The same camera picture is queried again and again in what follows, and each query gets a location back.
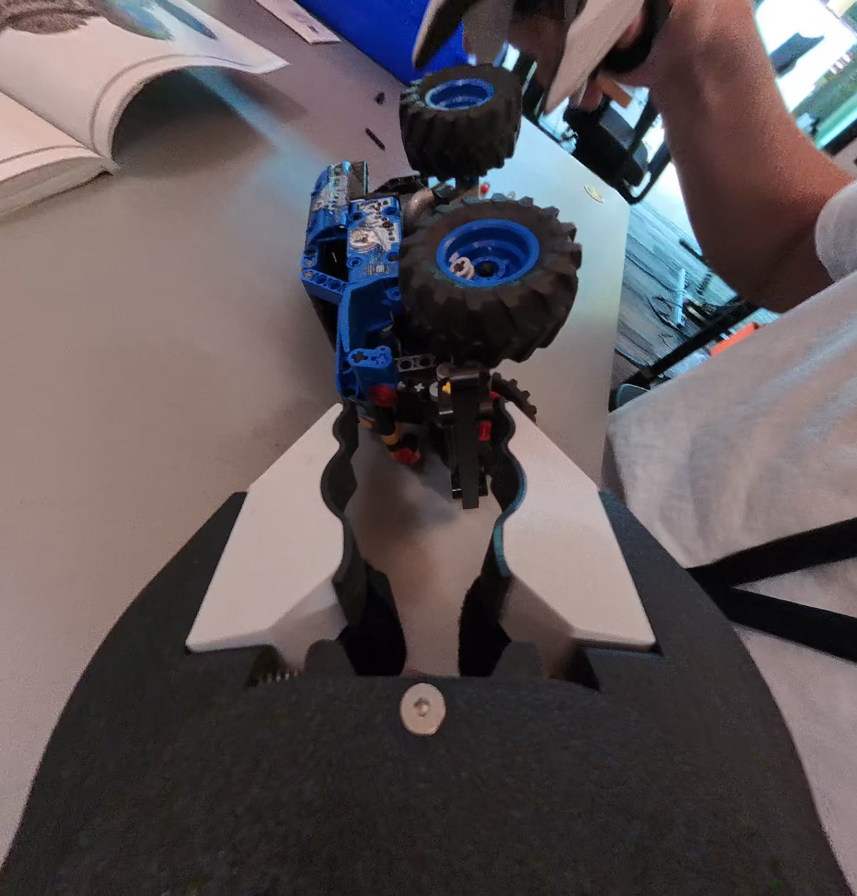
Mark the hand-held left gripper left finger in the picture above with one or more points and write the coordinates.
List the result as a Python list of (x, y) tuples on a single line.
[(274, 560)]

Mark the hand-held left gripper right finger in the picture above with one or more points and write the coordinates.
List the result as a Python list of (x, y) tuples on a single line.
[(575, 560)]

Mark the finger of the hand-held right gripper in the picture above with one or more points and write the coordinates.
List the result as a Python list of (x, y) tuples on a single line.
[(435, 28), (488, 28)]

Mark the blue lego monster truck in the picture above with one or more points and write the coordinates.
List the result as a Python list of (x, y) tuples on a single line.
[(362, 294)]

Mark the person's right forearm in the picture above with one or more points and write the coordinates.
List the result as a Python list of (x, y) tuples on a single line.
[(743, 175)]

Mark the person's right hand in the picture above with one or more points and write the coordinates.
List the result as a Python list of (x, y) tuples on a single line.
[(670, 35)]

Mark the blue plastic bin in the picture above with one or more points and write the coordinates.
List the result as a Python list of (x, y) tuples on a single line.
[(379, 31)]

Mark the black office chair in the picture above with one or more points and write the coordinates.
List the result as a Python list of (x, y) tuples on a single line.
[(617, 154)]

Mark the white sticker sheet strip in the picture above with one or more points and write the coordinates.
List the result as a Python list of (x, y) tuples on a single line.
[(299, 17)]

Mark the round table sticker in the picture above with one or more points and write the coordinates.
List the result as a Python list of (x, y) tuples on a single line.
[(594, 194)]

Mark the person in white shirt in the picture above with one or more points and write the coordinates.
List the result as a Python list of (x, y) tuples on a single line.
[(750, 455)]

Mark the open instruction booklet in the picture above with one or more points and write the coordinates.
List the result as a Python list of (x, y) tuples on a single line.
[(43, 105)]

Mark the black desk frame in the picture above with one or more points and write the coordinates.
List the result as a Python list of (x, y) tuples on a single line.
[(680, 350)]

